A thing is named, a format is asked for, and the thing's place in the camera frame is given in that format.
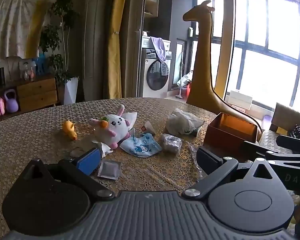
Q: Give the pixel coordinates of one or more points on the red plastic container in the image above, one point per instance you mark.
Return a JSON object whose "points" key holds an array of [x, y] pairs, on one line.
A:
{"points": [[188, 88]]}

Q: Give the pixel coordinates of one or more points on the yellow giraffe chair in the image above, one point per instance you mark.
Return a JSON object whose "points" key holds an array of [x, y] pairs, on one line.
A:
{"points": [[202, 80]]}

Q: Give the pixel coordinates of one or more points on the white planter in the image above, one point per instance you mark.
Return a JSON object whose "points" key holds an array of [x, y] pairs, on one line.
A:
{"points": [[71, 90]]}

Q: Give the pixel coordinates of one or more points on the white floral hanging cloth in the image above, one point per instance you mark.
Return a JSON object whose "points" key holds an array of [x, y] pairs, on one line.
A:
{"points": [[10, 30]]}

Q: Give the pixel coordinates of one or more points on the yellow curtain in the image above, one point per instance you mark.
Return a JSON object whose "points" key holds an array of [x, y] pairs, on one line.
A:
{"points": [[115, 55]]}

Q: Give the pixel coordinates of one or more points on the toy figurine box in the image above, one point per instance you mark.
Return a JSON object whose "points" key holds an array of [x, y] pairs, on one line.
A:
{"points": [[27, 70]]}

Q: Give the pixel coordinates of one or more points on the white heater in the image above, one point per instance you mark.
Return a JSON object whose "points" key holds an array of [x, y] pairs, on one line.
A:
{"points": [[240, 100]]}

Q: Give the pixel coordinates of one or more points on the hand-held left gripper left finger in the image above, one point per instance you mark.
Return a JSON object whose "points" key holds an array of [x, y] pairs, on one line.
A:
{"points": [[88, 161]]}

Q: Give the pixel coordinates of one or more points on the purple kettlebell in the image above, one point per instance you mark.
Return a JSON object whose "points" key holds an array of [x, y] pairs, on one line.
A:
{"points": [[11, 103]]}

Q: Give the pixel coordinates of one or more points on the white translucent bag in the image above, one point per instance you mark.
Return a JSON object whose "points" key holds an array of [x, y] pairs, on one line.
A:
{"points": [[13, 67]]}

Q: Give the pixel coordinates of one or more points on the beige upholstered chair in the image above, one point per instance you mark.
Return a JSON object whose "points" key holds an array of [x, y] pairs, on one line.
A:
{"points": [[287, 115]]}

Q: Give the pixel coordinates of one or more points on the purple cloth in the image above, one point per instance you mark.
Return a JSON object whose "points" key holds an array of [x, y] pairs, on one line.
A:
{"points": [[158, 47]]}

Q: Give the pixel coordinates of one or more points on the green potted plant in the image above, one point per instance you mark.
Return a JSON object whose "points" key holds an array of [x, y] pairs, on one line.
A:
{"points": [[50, 40]]}

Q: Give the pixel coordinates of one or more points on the yellow duck plush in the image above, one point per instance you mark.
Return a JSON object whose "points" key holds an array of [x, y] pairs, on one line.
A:
{"points": [[68, 128]]}

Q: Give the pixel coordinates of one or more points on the clear packet with grey contents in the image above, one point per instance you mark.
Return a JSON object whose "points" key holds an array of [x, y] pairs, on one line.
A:
{"points": [[171, 143]]}

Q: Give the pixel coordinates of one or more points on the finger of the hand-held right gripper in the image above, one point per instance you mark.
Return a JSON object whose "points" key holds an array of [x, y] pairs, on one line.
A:
{"points": [[255, 148], [290, 142]]}

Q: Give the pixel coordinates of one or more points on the black cylinder speaker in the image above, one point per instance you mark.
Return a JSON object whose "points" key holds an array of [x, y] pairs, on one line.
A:
{"points": [[0, 75]]}

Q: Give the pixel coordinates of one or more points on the large window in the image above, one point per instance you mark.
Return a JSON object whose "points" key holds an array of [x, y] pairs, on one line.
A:
{"points": [[265, 42]]}

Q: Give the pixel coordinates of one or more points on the small clear plastic wrapper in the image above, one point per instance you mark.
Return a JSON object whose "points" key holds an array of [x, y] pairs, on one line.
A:
{"points": [[76, 152]]}

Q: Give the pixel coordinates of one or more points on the wooden drawer cabinet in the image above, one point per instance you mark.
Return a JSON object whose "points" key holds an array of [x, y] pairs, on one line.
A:
{"points": [[37, 92]]}

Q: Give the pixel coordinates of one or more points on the grey foil sachet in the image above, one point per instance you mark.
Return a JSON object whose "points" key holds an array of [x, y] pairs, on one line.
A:
{"points": [[110, 170]]}

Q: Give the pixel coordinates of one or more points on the red box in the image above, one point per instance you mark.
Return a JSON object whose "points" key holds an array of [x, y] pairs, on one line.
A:
{"points": [[230, 135]]}

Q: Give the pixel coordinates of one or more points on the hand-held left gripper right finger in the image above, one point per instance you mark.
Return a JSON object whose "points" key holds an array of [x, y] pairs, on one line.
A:
{"points": [[207, 158]]}

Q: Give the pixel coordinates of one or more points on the blue bottles pack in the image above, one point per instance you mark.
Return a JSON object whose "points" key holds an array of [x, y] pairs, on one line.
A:
{"points": [[42, 63]]}

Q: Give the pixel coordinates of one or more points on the blue face mask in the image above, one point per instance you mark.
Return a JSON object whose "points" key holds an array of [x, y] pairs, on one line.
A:
{"points": [[142, 146]]}

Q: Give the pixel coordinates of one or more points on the triangular packet with red label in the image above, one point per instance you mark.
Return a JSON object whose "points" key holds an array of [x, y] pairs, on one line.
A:
{"points": [[148, 127]]}

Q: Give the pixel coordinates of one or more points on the white bunny plush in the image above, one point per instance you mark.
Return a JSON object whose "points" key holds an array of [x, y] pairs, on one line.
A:
{"points": [[115, 125]]}

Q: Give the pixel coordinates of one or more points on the white washing machine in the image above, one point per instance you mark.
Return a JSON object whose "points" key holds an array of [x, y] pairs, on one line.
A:
{"points": [[155, 80]]}

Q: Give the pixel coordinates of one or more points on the yellow hanging cloth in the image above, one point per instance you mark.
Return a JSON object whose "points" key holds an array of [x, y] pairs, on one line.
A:
{"points": [[36, 30]]}

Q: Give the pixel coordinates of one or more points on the long clear plastic wrapper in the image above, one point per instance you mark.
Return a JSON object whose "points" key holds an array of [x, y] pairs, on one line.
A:
{"points": [[193, 152]]}

